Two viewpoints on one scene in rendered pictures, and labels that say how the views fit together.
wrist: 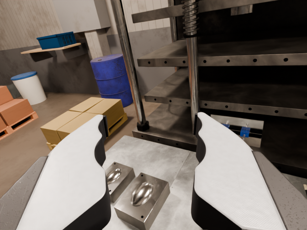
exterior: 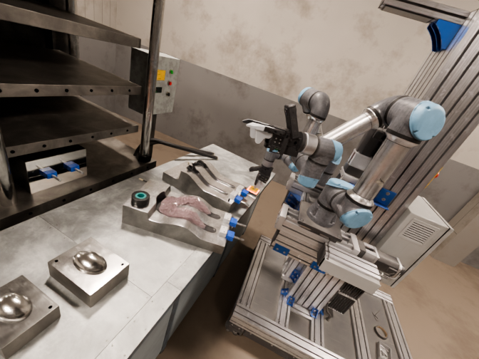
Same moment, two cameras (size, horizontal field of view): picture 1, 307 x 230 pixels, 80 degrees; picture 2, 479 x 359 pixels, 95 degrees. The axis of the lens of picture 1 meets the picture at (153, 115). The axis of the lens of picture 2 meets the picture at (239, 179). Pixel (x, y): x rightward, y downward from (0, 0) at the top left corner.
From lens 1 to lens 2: 76 cm
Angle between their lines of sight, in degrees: 93
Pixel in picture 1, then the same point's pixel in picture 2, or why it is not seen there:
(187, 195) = (105, 236)
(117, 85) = not seen: outside the picture
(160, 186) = (92, 244)
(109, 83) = not seen: outside the picture
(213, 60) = (14, 90)
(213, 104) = (25, 147)
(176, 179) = (75, 239)
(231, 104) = (50, 142)
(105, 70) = not seen: outside the picture
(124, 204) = (94, 282)
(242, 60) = (53, 90)
